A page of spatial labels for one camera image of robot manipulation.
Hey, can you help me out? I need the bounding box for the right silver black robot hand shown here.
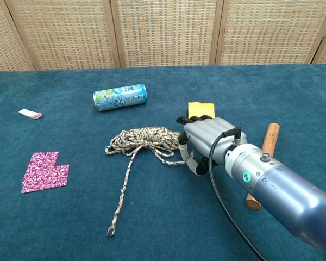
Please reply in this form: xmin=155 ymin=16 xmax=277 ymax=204
xmin=175 ymin=115 xmax=248 ymax=177

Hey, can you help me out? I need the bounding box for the braided multicolour rope bundle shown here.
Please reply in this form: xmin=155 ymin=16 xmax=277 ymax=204
xmin=105 ymin=127 xmax=195 ymax=237

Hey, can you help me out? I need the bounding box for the yellow sponge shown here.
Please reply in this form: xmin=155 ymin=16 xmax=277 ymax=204
xmin=187 ymin=102 xmax=216 ymax=120

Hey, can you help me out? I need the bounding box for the wooden rod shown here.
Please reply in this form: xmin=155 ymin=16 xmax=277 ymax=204
xmin=245 ymin=122 xmax=280 ymax=210

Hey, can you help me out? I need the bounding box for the blue green drink can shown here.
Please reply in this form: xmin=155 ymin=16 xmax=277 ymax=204
xmin=93 ymin=84 xmax=148 ymax=112

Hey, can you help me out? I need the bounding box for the blue carpet table mat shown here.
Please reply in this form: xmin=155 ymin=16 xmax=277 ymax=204
xmin=0 ymin=64 xmax=326 ymax=261

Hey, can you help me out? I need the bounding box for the pink patterned L-shaped card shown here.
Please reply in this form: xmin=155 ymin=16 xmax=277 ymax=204
xmin=21 ymin=151 xmax=70 ymax=194

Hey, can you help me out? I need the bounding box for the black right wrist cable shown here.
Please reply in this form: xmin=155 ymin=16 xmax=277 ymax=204
xmin=208 ymin=126 xmax=266 ymax=261

